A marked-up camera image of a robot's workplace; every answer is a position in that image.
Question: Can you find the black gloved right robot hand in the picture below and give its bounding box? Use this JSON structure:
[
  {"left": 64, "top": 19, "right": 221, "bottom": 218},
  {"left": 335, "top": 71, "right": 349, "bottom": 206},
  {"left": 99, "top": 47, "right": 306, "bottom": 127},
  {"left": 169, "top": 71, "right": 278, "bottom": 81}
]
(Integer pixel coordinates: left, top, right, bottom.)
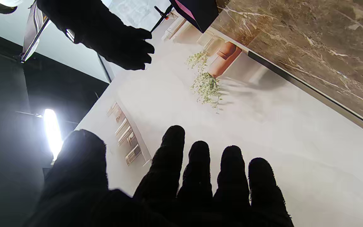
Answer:
[{"left": 37, "top": 0, "right": 155, "bottom": 70}]

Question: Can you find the bright studio light panel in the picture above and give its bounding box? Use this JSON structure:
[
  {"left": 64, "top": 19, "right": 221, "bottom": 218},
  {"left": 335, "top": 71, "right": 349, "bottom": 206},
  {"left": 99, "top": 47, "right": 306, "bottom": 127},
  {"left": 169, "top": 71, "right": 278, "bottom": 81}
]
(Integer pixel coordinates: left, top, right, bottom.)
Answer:
[{"left": 43, "top": 109, "right": 64, "bottom": 161}]

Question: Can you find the black backdrop frame pole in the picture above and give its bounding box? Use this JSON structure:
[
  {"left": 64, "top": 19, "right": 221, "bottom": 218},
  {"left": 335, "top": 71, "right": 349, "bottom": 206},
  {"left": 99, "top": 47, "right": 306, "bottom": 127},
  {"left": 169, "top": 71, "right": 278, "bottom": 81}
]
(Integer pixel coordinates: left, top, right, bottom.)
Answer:
[{"left": 97, "top": 54, "right": 112, "bottom": 83}]

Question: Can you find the black clamp with orange tip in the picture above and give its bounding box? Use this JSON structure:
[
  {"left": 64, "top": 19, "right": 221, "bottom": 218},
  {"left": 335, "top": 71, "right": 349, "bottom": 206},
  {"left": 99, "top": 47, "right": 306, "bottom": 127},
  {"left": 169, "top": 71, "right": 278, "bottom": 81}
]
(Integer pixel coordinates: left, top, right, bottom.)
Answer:
[{"left": 151, "top": 5, "right": 173, "bottom": 32}]

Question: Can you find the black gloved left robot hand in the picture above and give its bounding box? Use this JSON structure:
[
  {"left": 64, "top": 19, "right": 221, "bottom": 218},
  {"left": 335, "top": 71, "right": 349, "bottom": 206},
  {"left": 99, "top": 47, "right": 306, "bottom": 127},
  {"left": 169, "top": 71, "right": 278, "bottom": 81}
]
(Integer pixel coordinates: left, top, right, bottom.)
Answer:
[{"left": 22, "top": 125, "right": 294, "bottom": 227}]

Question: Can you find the black box with pink inside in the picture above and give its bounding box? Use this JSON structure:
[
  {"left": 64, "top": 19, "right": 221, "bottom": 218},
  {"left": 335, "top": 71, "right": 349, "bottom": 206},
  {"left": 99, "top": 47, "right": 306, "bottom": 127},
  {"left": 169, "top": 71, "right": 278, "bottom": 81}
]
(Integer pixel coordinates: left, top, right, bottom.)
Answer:
[{"left": 169, "top": 0, "right": 219, "bottom": 33}]

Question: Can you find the round studio lamp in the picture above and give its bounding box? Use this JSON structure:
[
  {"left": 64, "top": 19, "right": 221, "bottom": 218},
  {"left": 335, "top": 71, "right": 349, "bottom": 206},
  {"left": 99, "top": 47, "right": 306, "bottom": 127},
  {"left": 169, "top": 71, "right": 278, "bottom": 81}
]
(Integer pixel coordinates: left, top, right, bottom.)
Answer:
[{"left": 0, "top": 0, "right": 23, "bottom": 15}]

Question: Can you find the folded white photo umbrella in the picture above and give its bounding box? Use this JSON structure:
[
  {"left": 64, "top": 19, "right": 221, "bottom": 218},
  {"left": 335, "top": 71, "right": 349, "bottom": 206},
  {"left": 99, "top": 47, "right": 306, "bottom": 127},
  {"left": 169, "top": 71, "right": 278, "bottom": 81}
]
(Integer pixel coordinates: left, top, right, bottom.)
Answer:
[{"left": 21, "top": 0, "right": 51, "bottom": 62}]

